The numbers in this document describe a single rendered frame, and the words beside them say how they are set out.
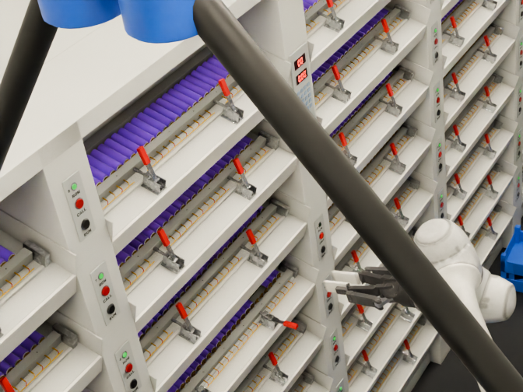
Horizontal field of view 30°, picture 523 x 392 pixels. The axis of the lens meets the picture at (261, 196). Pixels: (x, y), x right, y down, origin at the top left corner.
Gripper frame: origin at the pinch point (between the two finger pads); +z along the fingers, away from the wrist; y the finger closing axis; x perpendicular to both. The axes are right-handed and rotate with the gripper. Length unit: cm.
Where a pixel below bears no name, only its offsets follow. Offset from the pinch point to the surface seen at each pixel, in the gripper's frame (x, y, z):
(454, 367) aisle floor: 101, -79, 30
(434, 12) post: -30, -84, 7
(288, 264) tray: 2.4, -7.4, 20.8
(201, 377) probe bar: 3.7, 33.4, 19.3
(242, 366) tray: 8.3, 23.7, 16.1
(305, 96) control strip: -41.1, -14.0, 4.5
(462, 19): -13, -118, 17
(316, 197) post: -13.9, -13.8, 10.6
